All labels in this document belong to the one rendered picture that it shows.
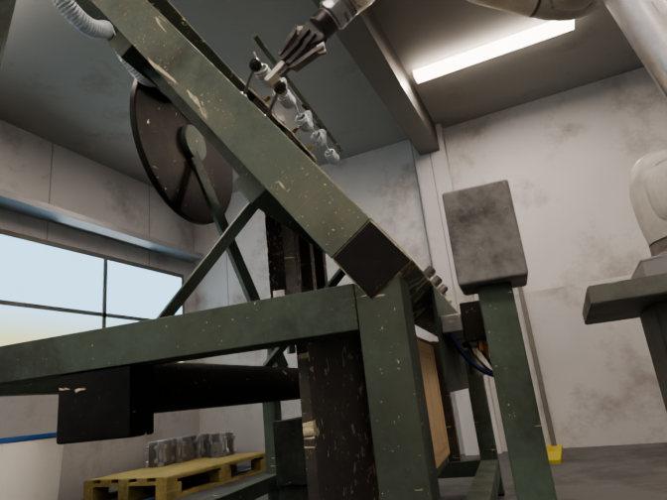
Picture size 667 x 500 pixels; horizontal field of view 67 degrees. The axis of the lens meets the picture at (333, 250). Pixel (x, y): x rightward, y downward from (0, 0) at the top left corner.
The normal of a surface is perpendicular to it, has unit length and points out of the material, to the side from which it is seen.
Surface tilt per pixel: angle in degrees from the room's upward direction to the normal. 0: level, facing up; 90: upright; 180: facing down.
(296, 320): 90
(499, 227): 90
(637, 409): 90
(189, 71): 90
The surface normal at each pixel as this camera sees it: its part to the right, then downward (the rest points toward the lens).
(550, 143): -0.42, -0.22
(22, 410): 0.90, -0.21
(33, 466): 0.65, -0.22
